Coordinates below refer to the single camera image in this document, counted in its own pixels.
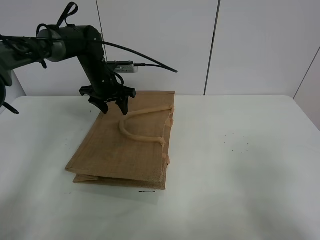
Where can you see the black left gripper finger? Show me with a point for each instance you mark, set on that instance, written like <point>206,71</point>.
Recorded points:
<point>100,104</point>
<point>122,103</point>

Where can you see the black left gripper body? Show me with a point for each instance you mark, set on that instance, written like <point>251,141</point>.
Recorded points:
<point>106,85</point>

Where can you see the brown linen tote bag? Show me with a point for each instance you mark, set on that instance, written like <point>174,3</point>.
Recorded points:
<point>128,150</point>

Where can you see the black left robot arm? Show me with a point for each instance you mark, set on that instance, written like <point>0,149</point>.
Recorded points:
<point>56,44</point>

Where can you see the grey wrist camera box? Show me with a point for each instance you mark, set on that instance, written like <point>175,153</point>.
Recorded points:
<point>122,66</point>

